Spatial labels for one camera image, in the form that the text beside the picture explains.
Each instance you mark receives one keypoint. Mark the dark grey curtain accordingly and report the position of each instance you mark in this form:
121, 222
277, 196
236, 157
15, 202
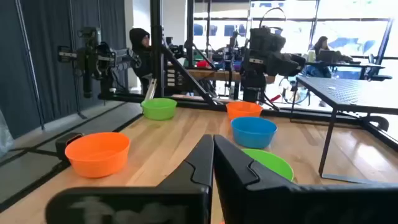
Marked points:
56, 46

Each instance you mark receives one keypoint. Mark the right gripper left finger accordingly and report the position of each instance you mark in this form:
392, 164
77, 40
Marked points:
174, 205

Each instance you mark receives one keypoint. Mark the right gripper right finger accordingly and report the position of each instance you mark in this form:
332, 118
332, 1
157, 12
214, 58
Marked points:
280, 205

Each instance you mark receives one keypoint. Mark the grey metal pole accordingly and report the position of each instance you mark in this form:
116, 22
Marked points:
30, 62

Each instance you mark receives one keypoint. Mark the person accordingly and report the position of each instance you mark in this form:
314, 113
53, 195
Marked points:
321, 45
141, 59

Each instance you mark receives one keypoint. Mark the wooden background workbench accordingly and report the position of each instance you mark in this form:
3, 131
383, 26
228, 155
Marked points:
217, 74

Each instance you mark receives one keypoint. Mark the black background desk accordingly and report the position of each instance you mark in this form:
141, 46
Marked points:
357, 65

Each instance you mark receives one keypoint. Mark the dark laptop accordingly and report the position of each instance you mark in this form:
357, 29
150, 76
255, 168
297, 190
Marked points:
328, 56

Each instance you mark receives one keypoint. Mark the orange plastic mini bowl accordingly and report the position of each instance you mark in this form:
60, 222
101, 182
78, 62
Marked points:
98, 158
244, 110

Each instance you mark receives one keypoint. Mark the black table-level camera box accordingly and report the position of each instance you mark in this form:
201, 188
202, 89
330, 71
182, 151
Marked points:
63, 144

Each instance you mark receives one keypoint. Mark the green plastic mini bowl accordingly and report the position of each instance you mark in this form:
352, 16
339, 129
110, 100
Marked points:
275, 163
158, 110

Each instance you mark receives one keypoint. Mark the black background robot arm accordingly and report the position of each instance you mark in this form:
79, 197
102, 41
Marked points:
93, 59

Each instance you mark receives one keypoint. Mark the blue plastic mini bowl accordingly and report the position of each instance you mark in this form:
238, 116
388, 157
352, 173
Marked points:
253, 133

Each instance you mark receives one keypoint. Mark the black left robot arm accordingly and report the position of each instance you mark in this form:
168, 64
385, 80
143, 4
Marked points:
261, 62

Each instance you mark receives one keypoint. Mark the black perforated metal shelf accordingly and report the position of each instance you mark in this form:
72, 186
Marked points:
348, 91

